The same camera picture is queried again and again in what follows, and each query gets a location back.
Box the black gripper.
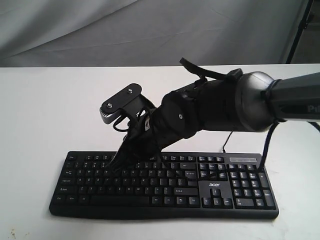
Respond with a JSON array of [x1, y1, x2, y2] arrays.
[[106, 90, 198, 175]]

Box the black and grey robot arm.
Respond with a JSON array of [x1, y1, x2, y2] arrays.
[[100, 67, 320, 172]]

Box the black acer keyboard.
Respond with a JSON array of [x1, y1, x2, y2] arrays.
[[49, 151, 279, 220]]

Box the grey backdrop cloth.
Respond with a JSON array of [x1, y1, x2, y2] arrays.
[[0, 0, 307, 67]]

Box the black tripod stand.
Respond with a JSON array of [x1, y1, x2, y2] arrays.
[[285, 0, 320, 64]]

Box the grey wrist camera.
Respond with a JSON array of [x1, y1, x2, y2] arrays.
[[99, 83, 156, 125]]

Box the thin black cable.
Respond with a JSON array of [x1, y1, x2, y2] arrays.
[[221, 130, 235, 154]]

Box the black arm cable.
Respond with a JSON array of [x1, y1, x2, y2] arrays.
[[257, 119, 279, 173]]

